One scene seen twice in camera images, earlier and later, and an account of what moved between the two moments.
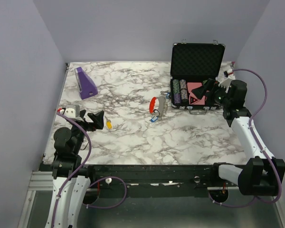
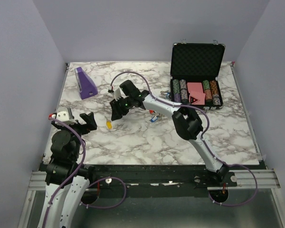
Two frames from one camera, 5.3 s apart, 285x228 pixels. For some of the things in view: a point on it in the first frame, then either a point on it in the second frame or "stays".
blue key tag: (153, 120) stays
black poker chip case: (194, 62) stays
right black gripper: (201, 91) -> (117, 112)
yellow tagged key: (109, 124) stays
